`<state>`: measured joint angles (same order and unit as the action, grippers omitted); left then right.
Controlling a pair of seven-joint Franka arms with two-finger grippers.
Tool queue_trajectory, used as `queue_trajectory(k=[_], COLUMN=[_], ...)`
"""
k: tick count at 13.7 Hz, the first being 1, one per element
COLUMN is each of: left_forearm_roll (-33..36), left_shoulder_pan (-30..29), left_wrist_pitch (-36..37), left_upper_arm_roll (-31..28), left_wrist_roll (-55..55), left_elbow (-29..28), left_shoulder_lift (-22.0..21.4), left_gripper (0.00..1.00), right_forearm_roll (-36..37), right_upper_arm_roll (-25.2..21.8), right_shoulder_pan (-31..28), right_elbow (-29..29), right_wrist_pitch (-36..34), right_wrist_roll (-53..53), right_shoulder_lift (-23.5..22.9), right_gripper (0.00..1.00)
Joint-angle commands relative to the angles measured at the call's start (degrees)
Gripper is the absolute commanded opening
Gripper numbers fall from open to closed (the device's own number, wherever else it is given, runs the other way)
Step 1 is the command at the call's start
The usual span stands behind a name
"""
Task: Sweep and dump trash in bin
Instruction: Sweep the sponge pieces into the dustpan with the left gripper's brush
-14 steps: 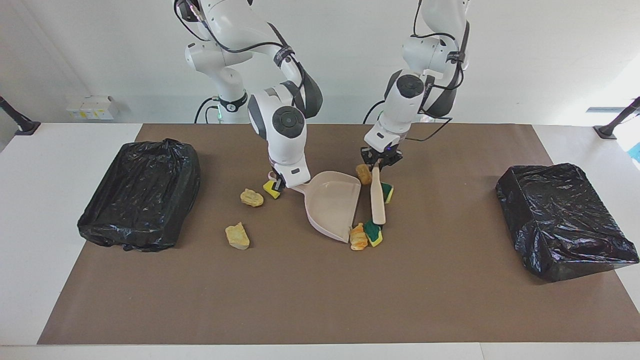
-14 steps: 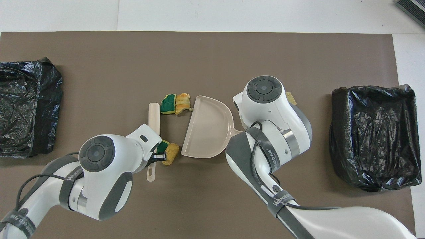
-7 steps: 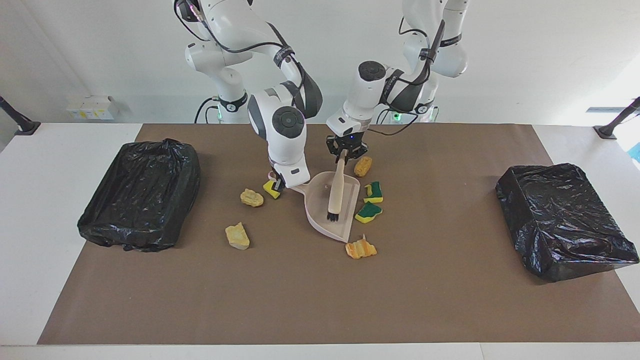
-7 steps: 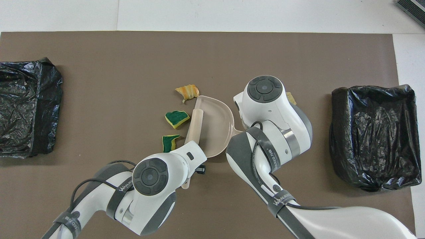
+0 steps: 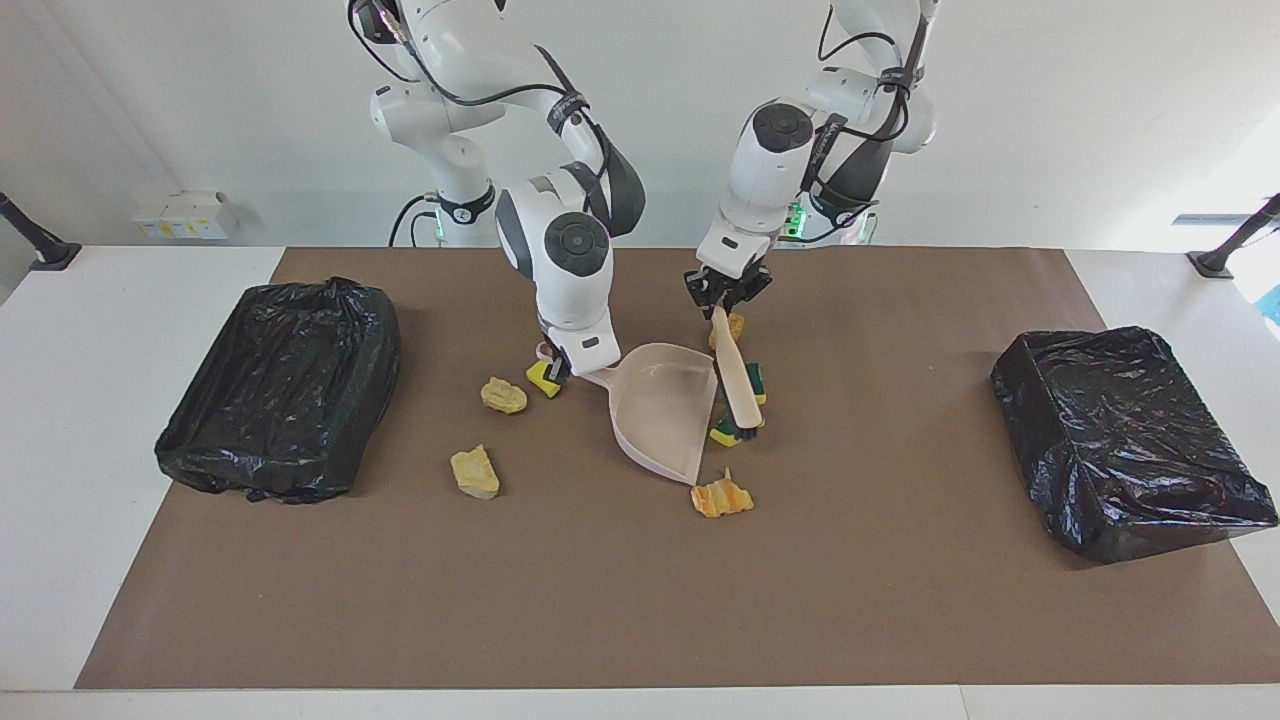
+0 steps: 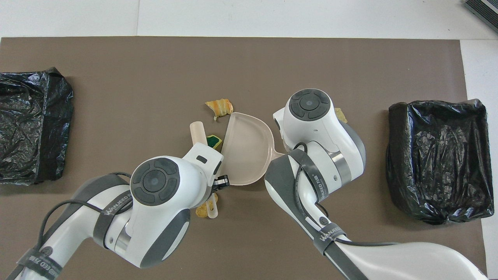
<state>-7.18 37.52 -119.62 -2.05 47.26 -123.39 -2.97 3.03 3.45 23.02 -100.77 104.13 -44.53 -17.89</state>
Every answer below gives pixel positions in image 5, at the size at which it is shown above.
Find rounded pale foam chunk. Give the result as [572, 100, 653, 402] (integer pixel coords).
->
[480, 376, 529, 416]

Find beige plastic hand brush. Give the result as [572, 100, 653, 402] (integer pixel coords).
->
[708, 305, 766, 441]

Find beige plastic dustpan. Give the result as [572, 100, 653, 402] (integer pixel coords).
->
[537, 342, 719, 488]

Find orange striped bread piece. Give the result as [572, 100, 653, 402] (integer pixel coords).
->
[690, 467, 756, 519]

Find black bag lined bin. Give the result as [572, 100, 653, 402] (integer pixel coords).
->
[991, 326, 1280, 567]
[155, 277, 403, 505]

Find angular pale foam chunk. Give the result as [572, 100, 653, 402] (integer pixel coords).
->
[449, 444, 501, 501]

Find brown paper table mat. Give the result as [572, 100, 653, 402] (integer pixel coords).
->
[75, 247, 1280, 691]

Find white wall power sockets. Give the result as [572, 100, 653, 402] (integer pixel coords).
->
[132, 190, 239, 241]

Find black camera stand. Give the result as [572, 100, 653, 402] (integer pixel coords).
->
[0, 190, 83, 273]
[1187, 193, 1280, 280]

